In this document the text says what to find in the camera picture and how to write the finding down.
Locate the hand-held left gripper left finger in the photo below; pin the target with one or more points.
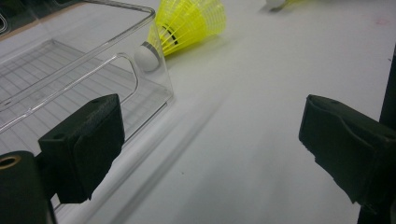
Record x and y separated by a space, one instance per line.
84 149

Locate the yellow plastic shuttlecock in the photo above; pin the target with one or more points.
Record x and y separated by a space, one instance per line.
275 3
193 21

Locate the clear plastic container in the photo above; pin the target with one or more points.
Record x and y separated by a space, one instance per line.
77 84

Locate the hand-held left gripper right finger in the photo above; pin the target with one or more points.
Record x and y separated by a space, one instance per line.
351 149

